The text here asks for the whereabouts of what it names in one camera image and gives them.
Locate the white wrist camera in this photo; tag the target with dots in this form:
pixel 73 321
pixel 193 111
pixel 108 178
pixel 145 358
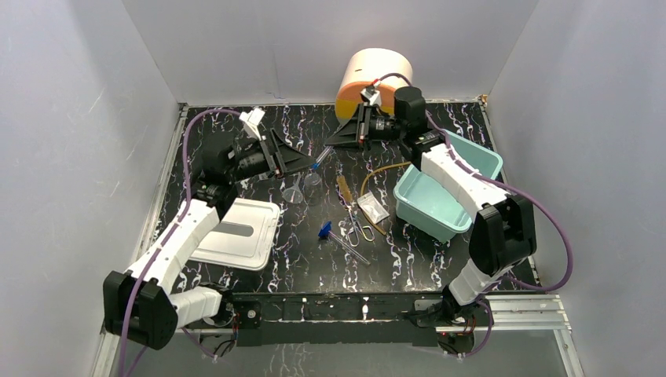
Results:
pixel 251 121
pixel 371 95

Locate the blue plastic clamp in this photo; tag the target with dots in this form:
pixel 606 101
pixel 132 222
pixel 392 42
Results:
pixel 325 231

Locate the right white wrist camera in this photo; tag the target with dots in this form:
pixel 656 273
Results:
pixel 371 95

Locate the small clear beaker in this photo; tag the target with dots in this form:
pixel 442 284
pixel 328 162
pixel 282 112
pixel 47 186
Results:
pixel 313 189

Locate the glass tube blue tip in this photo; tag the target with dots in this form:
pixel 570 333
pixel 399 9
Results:
pixel 348 248

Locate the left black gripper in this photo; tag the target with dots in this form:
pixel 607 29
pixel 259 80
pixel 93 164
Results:
pixel 276 158

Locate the white bin lid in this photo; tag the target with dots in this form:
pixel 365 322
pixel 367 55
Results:
pixel 244 237

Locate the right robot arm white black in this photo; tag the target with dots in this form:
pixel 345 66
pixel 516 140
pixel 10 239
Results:
pixel 503 229

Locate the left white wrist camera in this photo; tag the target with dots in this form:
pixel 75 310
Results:
pixel 251 121

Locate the small white sachet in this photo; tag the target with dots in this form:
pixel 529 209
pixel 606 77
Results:
pixel 372 208

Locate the teal plastic bin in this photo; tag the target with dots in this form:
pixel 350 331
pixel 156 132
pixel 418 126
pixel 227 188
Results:
pixel 423 203

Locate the round pastel drawer cabinet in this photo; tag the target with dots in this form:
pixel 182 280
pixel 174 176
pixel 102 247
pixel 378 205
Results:
pixel 363 69

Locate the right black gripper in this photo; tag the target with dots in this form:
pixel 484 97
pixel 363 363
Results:
pixel 361 128

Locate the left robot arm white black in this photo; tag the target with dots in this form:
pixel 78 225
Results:
pixel 171 249

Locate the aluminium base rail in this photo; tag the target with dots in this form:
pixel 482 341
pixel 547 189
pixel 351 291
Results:
pixel 335 318

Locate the clear plastic funnel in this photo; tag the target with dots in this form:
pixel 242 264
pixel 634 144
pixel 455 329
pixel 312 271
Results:
pixel 293 194

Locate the test tube brush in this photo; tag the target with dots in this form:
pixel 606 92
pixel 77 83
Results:
pixel 347 197

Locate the metal scissors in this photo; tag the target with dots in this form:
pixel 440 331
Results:
pixel 358 231

